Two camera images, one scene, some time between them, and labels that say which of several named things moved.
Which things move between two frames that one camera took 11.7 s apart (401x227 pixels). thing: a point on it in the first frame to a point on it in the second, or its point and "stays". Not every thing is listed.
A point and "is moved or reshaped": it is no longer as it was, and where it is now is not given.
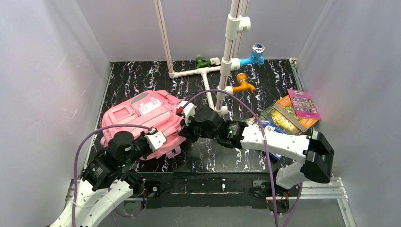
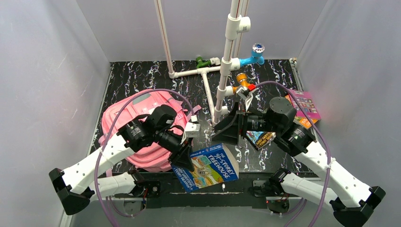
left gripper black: (141, 147) to (181, 150)
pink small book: (302, 105) stays
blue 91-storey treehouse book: (265, 122) is moved or reshaped
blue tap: (257, 56) stays
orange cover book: (284, 107) stays
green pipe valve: (200, 64) stays
